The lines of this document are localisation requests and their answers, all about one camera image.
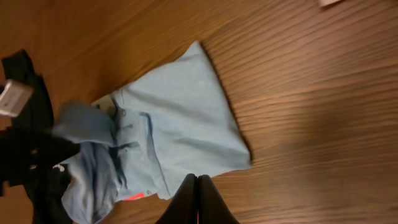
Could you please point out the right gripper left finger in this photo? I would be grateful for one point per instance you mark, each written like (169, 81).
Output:
(183, 207)

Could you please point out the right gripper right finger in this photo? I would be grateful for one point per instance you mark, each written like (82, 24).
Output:
(211, 206)

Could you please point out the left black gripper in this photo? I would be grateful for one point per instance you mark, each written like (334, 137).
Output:
(28, 157)

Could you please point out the light blue printed t-shirt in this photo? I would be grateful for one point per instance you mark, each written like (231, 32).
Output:
(144, 138)

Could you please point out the black t-shirt on left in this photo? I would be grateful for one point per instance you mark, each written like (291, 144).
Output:
(37, 116)

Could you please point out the beige folded garment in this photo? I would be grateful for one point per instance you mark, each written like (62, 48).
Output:
(325, 3)

